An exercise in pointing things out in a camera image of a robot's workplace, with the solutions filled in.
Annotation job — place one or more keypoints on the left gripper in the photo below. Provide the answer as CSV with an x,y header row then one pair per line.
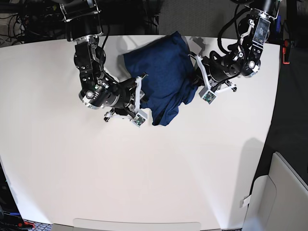
x,y
219,67

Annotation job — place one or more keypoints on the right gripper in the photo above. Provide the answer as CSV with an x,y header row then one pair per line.
x,y
114,91

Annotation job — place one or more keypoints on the blue long-sleeve T-shirt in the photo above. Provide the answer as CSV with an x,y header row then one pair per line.
x,y
169,70

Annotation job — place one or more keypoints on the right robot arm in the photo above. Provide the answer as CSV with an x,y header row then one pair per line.
x,y
99,89

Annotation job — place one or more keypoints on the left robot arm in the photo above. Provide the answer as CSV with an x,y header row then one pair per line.
x,y
252,20

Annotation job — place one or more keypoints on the red and black clamp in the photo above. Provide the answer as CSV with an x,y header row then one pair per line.
x,y
287,45

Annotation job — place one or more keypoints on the white paper tag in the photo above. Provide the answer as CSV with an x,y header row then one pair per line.
x,y
245,201

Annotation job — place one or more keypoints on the white plastic bin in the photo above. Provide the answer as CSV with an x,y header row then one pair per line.
x,y
279,200

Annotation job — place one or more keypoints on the red black tool bottom-left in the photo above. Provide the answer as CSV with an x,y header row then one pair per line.
x,y
26,225

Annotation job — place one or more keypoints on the blue handled tool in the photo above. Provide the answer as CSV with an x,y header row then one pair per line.
x,y
278,24

